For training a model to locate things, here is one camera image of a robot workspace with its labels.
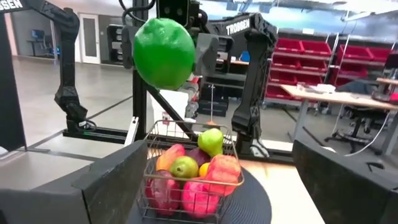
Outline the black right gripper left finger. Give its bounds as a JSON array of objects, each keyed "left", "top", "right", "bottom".
[{"left": 72, "top": 139, "right": 149, "bottom": 224}]

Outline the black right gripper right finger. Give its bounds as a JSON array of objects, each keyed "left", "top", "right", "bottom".
[{"left": 291, "top": 139, "right": 398, "bottom": 224}]

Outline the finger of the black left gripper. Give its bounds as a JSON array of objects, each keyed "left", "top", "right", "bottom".
[
  {"left": 194, "top": 32, "right": 220, "bottom": 77},
  {"left": 121, "top": 25, "right": 137, "bottom": 70}
]

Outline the large green lime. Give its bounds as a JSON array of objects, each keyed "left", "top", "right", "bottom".
[{"left": 132, "top": 17, "right": 197, "bottom": 91}]

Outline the dark red apple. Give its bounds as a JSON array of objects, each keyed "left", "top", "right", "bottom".
[
  {"left": 144, "top": 170, "right": 183, "bottom": 217},
  {"left": 185, "top": 147, "right": 212, "bottom": 167}
]

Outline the red orange pepper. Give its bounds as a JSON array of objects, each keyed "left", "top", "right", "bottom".
[{"left": 155, "top": 142, "right": 187, "bottom": 172}]

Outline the green pear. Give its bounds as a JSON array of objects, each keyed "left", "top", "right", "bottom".
[
  {"left": 169, "top": 155, "right": 200, "bottom": 180},
  {"left": 197, "top": 127, "right": 224, "bottom": 158}
]

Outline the red pomegranate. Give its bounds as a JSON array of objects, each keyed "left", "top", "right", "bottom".
[{"left": 181, "top": 180, "right": 221, "bottom": 219}]

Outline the yellow mango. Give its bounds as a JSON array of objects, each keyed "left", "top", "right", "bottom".
[{"left": 198, "top": 161, "right": 211, "bottom": 178}]

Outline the black shelf unit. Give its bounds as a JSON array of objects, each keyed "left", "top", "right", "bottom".
[{"left": 106, "top": 24, "right": 125, "bottom": 65}]

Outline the white door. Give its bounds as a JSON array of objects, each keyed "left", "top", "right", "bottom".
[{"left": 79, "top": 12, "right": 101, "bottom": 65}]

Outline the white bar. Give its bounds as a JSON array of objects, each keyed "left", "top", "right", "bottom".
[{"left": 123, "top": 116, "right": 140, "bottom": 147}]

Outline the white box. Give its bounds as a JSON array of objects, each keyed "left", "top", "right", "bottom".
[{"left": 150, "top": 89, "right": 189, "bottom": 139}]

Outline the red storage bin shelf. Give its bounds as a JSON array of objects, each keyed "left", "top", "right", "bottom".
[
  {"left": 334, "top": 43, "right": 397, "bottom": 88},
  {"left": 264, "top": 36, "right": 334, "bottom": 105}
]

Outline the black office chair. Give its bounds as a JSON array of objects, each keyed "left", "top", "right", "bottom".
[{"left": 325, "top": 79, "right": 392, "bottom": 155}]

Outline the round dark blue placemat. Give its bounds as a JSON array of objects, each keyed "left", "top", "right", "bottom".
[{"left": 127, "top": 155, "right": 273, "bottom": 224}]

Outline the wooden desk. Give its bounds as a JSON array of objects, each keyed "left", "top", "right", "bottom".
[{"left": 281, "top": 83, "right": 398, "bottom": 156}]

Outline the black upright panel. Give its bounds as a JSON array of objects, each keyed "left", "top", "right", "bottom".
[{"left": 0, "top": 12, "right": 27, "bottom": 152}]

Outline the gold rimmed wire basket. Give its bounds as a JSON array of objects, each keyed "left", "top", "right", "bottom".
[{"left": 136, "top": 119, "right": 246, "bottom": 224}]

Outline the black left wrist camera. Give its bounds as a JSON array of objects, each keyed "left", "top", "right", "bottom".
[{"left": 156, "top": 0, "right": 200, "bottom": 28}]

